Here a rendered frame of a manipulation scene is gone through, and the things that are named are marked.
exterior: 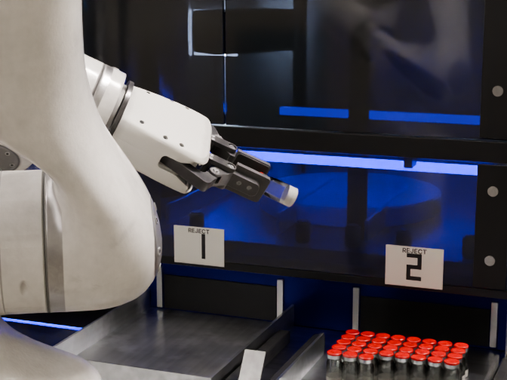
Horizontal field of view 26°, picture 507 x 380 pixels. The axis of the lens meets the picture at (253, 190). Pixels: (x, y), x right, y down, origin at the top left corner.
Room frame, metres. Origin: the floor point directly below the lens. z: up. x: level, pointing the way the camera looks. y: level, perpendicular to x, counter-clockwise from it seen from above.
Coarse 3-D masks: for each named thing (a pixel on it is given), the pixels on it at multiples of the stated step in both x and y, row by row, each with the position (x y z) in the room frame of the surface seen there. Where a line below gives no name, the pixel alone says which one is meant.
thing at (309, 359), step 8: (320, 336) 1.53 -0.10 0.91; (312, 344) 1.50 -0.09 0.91; (320, 344) 1.53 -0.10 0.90; (304, 352) 1.47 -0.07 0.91; (312, 352) 1.50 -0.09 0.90; (320, 352) 1.53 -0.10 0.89; (296, 360) 1.43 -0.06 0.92; (304, 360) 1.46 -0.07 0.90; (312, 360) 1.50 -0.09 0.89; (320, 360) 1.52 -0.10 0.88; (496, 360) 1.44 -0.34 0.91; (288, 368) 1.40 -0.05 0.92; (296, 368) 1.43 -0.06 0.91; (304, 368) 1.46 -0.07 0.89; (312, 368) 1.49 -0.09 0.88; (320, 368) 1.49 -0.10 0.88; (496, 368) 1.44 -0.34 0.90; (280, 376) 1.37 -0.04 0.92; (288, 376) 1.40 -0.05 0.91; (296, 376) 1.43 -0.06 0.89; (304, 376) 1.46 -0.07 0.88; (312, 376) 1.46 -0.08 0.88; (320, 376) 1.46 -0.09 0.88; (472, 376) 1.46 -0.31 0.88; (480, 376) 1.46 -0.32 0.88; (488, 376) 1.37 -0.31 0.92
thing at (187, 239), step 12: (180, 228) 1.67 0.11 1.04; (192, 228) 1.66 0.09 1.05; (204, 228) 1.65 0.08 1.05; (216, 228) 1.65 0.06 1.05; (180, 240) 1.67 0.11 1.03; (192, 240) 1.66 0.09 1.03; (216, 240) 1.65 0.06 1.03; (180, 252) 1.67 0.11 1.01; (192, 252) 1.66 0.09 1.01; (216, 252) 1.65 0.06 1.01; (204, 264) 1.65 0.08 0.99; (216, 264) 1.65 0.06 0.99
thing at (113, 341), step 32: (96, 320) 1.61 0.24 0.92; (128, 320) 1.70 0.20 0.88; (160, 320) 1.70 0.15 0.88; (192, 320) 1.70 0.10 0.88; (224, 320) 1.70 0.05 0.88; (256, 320) 1.70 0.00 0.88; (288, 320) 1.66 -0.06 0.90; (96, 352) 1.56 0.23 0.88; (128, 352) 1.56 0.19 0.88; (160, 352) 1.56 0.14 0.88; (192, 352) 1.56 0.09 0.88; (224, 352) 1.56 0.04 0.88
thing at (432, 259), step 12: (396, 252) 1.55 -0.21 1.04; (408, 252) 1.54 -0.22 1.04; (420, 252) 1.53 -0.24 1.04; (432, 252) 1.53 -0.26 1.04; (396, 264) 1.55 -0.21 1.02; (408, 264) 1.54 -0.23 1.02; (432, 264) 1.53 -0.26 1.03; (396, 276) 1.54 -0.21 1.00; (420, 276) 1.53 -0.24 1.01; (432, 276) 1.53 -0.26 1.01; (432, 288) 1.53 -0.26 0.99
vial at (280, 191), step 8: (272, 184) 1.13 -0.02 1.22; (280, 184) 1.14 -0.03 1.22; (288, 184) 1.15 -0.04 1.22; (264, 192) 1.14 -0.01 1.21; (272, 192) 1.13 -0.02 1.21; (280, 192) 1.13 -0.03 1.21; (288, 192) 1.14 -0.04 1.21; (296, 192) 1.14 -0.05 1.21; (280, 200) 1.14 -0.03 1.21; (288, 200) 1.14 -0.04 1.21
